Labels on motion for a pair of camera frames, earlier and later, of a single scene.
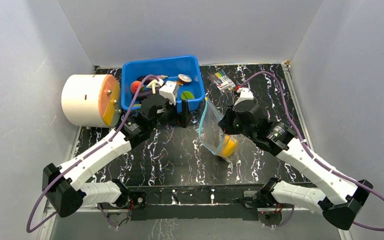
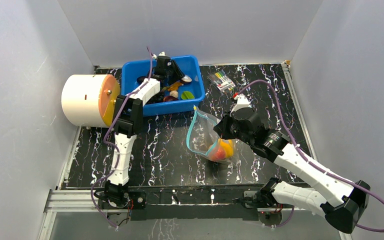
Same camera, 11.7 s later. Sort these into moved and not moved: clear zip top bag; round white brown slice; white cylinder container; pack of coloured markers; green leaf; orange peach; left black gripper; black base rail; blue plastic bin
Moved: orange peach; left black gripper; clear zip top bag
Not moved: white cylinder container; black base rail; pack of coloured markers; green leaf; blue plastic bin; round white brown slice
